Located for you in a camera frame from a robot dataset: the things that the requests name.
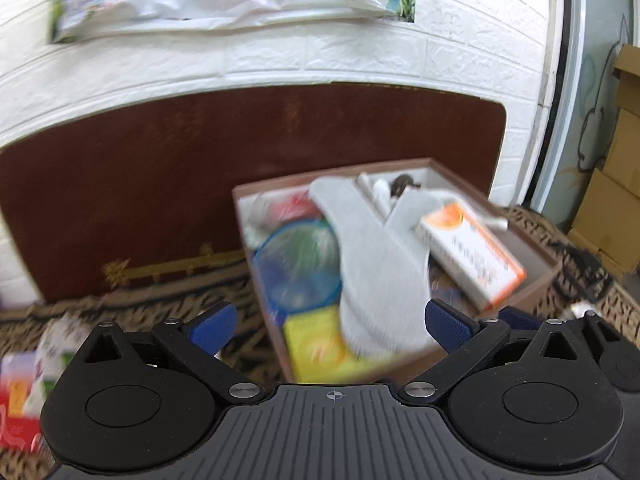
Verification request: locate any flattened cardboard carton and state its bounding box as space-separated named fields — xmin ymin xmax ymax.
xmin=567 ymin=42 xmax=640 ymax=279

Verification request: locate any red packet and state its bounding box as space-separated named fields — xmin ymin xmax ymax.
xmin=272 ymin=195 xmax=314 ymax=222

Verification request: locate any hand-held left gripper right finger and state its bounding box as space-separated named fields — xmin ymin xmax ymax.
xmin=399 ymin=298 xmax=599 ymax=405

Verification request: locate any blue round lid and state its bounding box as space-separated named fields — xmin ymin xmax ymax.
xmin=254 ymin=219 xmax=347 ymax=312

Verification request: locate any brown wooden board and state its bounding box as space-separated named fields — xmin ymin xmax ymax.
xmin=0 ymin=81 xmax=509 ymax=306

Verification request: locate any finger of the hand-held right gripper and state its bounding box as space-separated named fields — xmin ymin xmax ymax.
xmin=497 ymin=306 xmax=539 ymax=332

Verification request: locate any patterned brown blanket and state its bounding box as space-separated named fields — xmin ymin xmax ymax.
xmin=0 ymin=205 xmax=640 ymax=471

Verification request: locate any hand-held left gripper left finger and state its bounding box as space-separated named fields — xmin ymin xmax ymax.
xmin=74 ymin=301 xmax=267 ymax=405

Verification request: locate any grey door frame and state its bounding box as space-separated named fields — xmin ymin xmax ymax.
xmin=527 ymin=0 xmax=601 ymax=213

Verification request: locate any white and green packet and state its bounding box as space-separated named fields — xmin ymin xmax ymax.
xmin=27 ymin=312 xmax=93 ymax=413

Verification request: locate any red box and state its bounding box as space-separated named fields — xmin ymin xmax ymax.
xmin=0 ymin=352 xmax=48 ymax=454

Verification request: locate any brown cardboard box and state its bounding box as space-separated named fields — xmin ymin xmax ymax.
xmin=232 ymin=157 xmax=564 ymax=384

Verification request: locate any yellow box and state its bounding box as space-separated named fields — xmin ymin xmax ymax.
xmin=283 ymin=305 xmax=397 ymax=382

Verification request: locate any black cable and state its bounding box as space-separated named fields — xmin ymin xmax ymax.
xmin=549 ymin=241 xmax=617 ymax=307

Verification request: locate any orange and white medicine box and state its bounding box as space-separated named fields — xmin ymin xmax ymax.
xmin=414 ymin=200 xmax=527 ymax=312

